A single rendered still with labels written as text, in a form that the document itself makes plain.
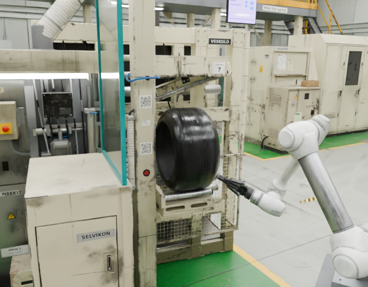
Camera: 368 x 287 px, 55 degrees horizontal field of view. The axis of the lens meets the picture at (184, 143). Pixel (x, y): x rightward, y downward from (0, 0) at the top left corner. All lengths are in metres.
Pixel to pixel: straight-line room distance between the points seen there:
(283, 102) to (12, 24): 7.57
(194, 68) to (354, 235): 1.46
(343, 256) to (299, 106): 5.40
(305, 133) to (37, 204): 1.20
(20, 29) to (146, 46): 9.07
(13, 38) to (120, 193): 9.78
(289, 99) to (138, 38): 4.92
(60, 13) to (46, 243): 1.39
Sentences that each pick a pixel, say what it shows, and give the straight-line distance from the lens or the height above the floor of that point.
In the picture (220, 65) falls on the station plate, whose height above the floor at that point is 1.72.
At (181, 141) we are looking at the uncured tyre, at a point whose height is 1.29.
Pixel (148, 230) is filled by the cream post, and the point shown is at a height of 0.66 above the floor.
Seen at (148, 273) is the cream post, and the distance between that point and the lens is 2.56.
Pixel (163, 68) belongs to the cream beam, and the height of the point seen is 1.70.
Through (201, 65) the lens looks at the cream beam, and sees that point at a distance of 2.53.
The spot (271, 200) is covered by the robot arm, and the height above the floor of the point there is 0.94.
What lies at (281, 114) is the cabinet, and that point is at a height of 0.76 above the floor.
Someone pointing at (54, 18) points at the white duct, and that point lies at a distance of 2.34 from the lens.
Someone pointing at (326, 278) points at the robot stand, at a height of 0.65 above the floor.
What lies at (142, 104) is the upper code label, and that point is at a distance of 2.13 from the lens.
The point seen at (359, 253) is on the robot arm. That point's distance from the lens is 1.74.
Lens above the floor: 1.77
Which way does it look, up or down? 14 degrees down
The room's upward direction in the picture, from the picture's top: 1 degrees clockwise
